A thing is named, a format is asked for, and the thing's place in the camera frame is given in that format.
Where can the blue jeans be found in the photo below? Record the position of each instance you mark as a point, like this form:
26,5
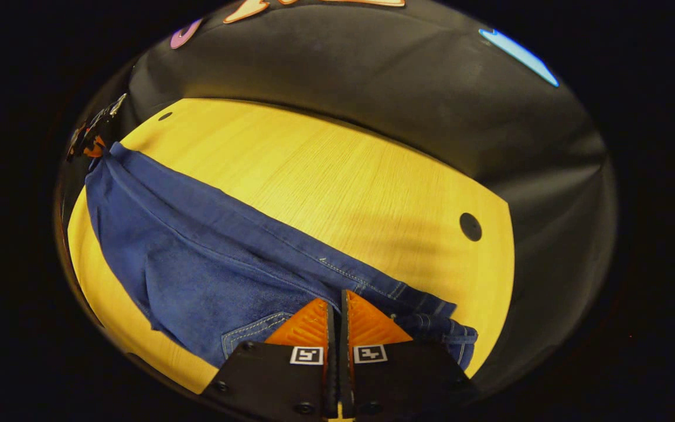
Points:
197,264

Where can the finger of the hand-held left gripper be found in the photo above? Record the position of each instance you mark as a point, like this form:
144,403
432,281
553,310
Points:
95,149

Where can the black backdrop cloth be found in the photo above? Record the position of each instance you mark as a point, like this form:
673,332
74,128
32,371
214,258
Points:
372,76

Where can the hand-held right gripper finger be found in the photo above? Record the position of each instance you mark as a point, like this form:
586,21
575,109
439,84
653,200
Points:
344,357
330,357

